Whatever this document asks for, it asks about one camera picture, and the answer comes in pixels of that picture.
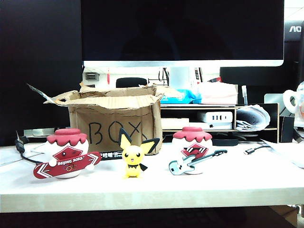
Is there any yellow Pichu doll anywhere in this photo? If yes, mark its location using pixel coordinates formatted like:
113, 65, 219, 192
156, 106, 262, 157
118, 127, 161, 179

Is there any beige flat box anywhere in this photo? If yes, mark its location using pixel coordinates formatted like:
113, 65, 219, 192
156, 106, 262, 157
161, 117, 190, 130

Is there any cardboard box marked BOX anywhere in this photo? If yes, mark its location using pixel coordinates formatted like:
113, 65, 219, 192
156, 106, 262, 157
27, 82, 184, 156

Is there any red white guitar mascot doll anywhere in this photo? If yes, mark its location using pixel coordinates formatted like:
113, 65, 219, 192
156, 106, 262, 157
168, 126, 228, 176

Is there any flat white device box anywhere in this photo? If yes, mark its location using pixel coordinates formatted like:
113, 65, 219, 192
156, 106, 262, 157
190, 122, 234, 130

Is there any red white snowboard mascot doll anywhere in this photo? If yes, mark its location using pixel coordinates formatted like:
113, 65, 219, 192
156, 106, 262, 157
33, 128, 102, 180

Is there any small black box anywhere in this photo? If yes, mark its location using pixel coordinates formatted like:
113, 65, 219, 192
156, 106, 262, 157
279, 115, 295, 143

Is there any blue wet wipes pack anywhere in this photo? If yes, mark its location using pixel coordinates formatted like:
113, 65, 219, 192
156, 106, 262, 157
160, 88, 202, 105

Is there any black office chair back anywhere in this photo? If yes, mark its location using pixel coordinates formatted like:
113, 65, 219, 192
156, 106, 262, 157
115, 77, 148, 89

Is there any black permanent marker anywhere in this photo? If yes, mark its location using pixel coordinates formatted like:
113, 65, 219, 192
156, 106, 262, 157
98, 152, 124, 161

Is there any white multi-port charger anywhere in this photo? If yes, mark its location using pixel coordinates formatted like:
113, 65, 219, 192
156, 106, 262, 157
197, 111, 234, 124

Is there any pink white tissue pack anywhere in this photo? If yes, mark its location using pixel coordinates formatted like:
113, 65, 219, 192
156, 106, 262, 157
196, 82, 239, 105

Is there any grey socket panel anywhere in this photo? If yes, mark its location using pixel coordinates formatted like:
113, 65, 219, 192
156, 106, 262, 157
85, 72, 100, 82

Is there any black round puck base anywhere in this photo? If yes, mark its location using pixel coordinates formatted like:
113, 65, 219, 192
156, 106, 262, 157
211, 137, 239, 147

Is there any large silver-framed monitor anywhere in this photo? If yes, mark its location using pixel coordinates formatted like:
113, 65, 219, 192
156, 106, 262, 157
80, 0, 285, 68

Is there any rolled newspaper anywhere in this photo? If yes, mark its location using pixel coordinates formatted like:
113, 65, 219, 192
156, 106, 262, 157
236, 105, 271, 133

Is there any black screen behind shelf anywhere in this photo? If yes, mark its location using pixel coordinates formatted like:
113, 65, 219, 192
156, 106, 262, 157
219, 66, 285, 104

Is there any flat silver metal plate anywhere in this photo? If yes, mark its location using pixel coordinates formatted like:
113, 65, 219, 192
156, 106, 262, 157
23, 128, 56, 137

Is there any wooden desk shelf riser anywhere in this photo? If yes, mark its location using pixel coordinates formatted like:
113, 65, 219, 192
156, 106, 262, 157
160, 103, 280, 143

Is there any dark monitor panel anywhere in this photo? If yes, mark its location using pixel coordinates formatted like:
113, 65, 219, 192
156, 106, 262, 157
0, 0, 84, 147

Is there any white paper sheet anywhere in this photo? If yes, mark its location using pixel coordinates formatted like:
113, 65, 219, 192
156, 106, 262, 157
259, 139, 304, 170

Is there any black AOC monitor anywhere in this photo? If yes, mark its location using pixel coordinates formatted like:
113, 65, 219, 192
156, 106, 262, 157
284, 20, 304, 95

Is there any black USB cable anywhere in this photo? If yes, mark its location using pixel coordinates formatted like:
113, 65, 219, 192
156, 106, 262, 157
243, 144, 273, 156

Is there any black cable with adapter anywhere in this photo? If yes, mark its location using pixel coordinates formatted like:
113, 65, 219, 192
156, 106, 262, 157
14, 130, 46, 166

